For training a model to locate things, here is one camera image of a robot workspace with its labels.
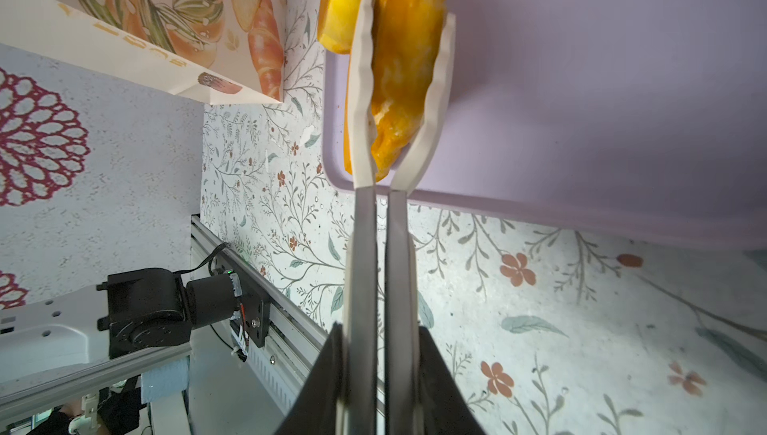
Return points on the printed paper bag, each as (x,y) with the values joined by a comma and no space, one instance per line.
(214,51)

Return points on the floral table mat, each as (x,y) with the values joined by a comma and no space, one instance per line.
(545,330)

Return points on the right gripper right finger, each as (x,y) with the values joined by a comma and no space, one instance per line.
(444,410)

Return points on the metal tongs with white tips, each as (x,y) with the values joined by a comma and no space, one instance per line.
(381,328)

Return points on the lavender tray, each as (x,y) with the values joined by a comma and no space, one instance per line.
(640,118)

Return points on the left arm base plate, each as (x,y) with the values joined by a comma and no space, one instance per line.
(250,324)

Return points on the orange elongated bread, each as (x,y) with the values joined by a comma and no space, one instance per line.
(407,42)

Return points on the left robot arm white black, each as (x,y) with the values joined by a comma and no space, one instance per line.
(129,312)

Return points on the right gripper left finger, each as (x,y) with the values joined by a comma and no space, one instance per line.
(315,410)

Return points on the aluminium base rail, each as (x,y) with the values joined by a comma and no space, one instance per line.
(282,366)

